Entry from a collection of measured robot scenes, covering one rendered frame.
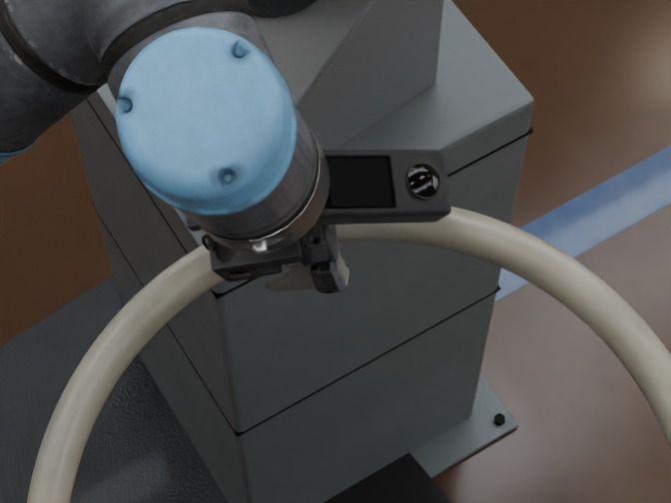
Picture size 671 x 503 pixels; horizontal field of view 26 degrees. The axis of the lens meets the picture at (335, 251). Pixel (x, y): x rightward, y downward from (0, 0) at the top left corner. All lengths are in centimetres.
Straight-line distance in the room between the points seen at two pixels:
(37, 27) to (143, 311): 27
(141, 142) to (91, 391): 32
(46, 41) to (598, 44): 197
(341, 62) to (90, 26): 62
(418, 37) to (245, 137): 75
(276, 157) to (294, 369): 101
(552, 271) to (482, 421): 131
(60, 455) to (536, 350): 143
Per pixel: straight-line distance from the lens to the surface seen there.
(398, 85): 152
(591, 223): 251
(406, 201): 96
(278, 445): 194
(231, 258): 98
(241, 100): 75
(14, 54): 86
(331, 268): 99
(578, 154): 258
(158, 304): 104
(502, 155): 162
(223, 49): 76
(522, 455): 230
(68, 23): 84
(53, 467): 105
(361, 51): 142
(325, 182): 88
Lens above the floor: 211
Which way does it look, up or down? 60 degrees down
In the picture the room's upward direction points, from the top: straight up
